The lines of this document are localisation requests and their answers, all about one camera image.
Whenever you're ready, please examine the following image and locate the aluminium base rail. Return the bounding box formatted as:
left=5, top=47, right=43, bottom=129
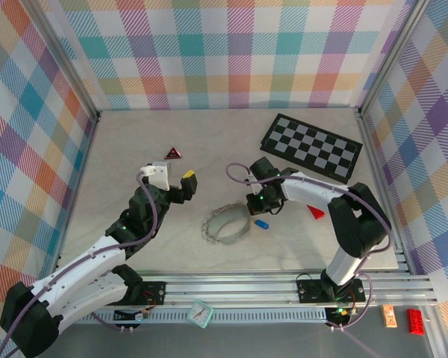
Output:
left=126, top=271, right=436, bottom=307

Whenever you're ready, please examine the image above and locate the orange wooden block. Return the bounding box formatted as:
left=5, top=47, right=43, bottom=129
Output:
left=381, top=304, right=398, bottom=328

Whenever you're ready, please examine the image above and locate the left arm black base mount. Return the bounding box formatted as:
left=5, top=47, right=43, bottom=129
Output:
left=128, top=281, right=167, bottom=307

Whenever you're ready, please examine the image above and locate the teal square alarm clock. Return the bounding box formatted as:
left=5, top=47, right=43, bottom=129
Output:
left=186, top=299, right=214, bottom=329

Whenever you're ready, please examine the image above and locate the small connector board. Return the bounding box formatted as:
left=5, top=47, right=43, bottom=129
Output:
left=113, top=306, right=158, bottom=322
left=324, top=306, right=355, bottom=325

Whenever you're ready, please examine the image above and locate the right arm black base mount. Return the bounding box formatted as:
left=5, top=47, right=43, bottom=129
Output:
left=296, top=277, right=367, bottom=304

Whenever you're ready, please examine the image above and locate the slotted metal cable duct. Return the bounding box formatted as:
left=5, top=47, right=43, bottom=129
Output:
left=74, top=310, right=329, bottom=324

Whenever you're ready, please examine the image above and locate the black grey chessboard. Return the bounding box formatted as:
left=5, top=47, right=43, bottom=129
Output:
left=259, top=113, right=363, bottom=185

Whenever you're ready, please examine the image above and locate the aluminium side rail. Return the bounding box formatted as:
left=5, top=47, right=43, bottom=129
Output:
left=356, top=111, right=415, bottom=275
left=55, top=119, right=100, bottom=262

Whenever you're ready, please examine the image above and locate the red toy brick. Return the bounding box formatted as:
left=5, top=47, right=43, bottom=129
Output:
left=406, top=308, right=428, bottom=336

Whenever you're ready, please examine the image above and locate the aluminium frame post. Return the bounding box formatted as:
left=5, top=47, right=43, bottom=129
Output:
left=31, top=0, right=102, bottom=124
left=356, top=0, right=434, bottom=120

